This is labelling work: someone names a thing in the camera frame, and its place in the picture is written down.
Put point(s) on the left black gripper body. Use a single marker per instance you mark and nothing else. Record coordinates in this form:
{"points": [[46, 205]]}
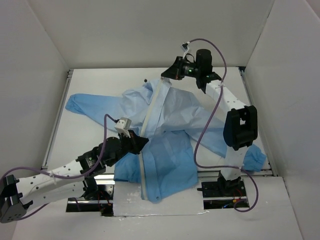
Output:
{"points": [[133, 143]]}

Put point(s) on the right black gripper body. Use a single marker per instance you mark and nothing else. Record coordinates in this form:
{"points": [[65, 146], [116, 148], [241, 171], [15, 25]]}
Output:
{"points": [[177, 70]]}

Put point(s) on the light blue zip jacket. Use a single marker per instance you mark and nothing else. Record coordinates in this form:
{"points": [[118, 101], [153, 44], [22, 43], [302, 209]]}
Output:
{"points": [[170, 118]]}

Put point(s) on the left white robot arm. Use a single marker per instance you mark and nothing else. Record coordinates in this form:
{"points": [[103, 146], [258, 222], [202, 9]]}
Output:
{"points": [[73, 180]]}

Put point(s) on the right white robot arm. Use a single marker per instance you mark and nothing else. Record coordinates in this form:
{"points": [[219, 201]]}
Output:
{"points": [[241, 122]]}

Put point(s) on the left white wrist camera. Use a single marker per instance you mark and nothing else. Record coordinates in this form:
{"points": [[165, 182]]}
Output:
{"points": [[122, 126]]}

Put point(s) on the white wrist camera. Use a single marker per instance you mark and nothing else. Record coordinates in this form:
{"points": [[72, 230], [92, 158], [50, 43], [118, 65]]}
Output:
{"points": [[122, 126], [185, 48]]}

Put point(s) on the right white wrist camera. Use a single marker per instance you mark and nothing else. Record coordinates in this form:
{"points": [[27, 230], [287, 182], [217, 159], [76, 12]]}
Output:
{"points": [[185, 48]]}

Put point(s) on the aluminium rail frame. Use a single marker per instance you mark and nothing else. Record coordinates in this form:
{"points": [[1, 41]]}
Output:
{"points": [[74, 134]]}

